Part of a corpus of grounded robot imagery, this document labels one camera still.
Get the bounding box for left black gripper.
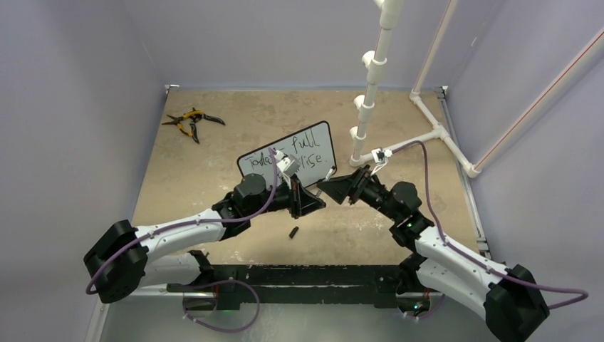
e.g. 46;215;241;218
246;173;325;219

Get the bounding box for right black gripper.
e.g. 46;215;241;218
318;165;400;222

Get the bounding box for white black marker pen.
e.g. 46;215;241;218
324;166;337;180

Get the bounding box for black marker cap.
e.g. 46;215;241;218
288;227;299;239

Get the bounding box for black framed whiteboard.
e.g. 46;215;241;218
236;120;337;187

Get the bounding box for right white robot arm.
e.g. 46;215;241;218
317;167;550;341

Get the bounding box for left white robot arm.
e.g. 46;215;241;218
83;174;326;304

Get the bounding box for yellow black pliers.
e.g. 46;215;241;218
162;108;226;144

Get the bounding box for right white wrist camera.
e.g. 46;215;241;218
371;147;392;165

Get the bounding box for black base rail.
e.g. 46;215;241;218
201;264;424;309

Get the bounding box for aluminium extrusion frame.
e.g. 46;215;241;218
436;85;525;342

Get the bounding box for white PVC pipe frame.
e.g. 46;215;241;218
348;0;604;180

